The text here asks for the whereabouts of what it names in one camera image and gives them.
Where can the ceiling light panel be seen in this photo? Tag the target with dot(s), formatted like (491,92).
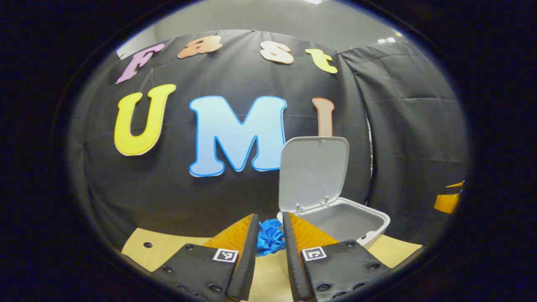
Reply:
(386,40)
(312,1)

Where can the white desktop garbage bin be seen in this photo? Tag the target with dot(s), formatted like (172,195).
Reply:
(312,172)

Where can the blue paper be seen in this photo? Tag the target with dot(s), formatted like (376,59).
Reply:
(270,237)

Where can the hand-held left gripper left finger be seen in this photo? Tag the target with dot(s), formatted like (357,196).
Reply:
(247,268)

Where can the black backdrop cloth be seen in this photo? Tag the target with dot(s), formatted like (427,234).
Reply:
(188,197)

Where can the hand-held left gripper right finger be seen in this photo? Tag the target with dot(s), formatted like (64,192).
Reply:
(291,268)

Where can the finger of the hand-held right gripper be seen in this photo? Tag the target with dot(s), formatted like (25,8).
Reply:
(447,203)

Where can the wooden desktop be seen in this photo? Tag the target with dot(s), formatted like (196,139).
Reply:
(176,249)

